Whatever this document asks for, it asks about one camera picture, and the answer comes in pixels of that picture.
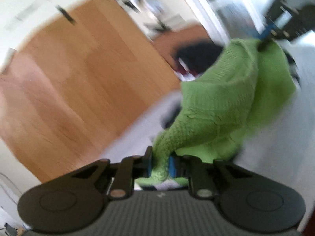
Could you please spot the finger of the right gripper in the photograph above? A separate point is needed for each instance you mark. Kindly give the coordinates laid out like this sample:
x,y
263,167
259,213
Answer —
x,y
269,32

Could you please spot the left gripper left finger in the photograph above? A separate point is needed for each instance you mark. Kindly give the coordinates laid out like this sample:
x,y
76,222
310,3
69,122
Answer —
x,y
74,201

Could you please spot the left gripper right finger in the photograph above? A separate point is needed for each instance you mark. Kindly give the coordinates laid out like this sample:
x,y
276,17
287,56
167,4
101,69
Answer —
x,y
246,199

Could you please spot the striped blue bed sheet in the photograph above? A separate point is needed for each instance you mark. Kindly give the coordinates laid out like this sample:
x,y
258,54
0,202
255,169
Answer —
x,y
282,151

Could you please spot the black knit sweater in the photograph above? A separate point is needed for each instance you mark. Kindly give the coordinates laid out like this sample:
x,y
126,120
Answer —
x,y
196,58

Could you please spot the wooden headboard panel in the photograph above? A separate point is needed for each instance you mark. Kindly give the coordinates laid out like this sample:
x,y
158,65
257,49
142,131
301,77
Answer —
x,y
75,87

